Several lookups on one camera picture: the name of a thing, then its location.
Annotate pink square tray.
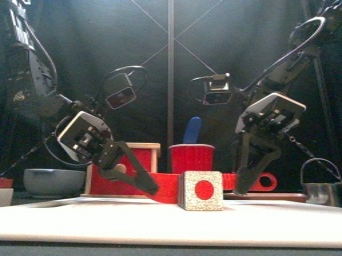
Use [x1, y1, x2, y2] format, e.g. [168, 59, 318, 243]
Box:
[223, 192, 310, 203]

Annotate small metal bucket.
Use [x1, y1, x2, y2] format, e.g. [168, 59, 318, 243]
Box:
[299, 157, 342, 208]

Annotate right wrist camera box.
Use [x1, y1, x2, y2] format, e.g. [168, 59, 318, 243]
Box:
[202, 73, 234, 106]

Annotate toy sushi piece red centre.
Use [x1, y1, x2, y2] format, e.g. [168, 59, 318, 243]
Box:
[177, 170, 226, 212]

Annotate thin diagonal brace wire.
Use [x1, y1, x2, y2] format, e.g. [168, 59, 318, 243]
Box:
[140, 0, 224, 67]
[129, 0, 220, 77]

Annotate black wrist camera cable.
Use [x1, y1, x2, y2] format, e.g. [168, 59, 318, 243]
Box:
[187, 74, 220, 103]
[97, 65, 151, 101]

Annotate white cutting board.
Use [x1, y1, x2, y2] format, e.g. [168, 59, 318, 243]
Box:
[0, 195, 342, 250]

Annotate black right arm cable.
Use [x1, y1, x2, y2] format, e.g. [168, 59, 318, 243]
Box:
[243, 15, 327, 95]

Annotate black left wrist camera cable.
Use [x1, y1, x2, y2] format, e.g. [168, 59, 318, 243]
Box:
[97, 65, 151, 101]

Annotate blue toy utensil handle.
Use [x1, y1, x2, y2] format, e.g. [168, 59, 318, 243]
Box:
[181, 116, 203, 145]

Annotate wooden box with red face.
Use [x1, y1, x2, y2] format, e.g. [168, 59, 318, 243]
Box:
[83, 142, 161, 198]

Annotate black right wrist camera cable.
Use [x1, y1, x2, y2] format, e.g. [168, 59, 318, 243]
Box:
[187, 74, 220, 103]

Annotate blue grey bowl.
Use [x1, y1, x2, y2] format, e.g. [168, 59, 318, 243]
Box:
[21, 167, 87, 200]

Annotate vertical metal frame pole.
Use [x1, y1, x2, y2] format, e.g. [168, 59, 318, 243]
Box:
[167, 0, 175, 147]

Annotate red white toy nigiri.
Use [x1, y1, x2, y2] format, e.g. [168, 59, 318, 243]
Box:
[0, 177, 14, 208]

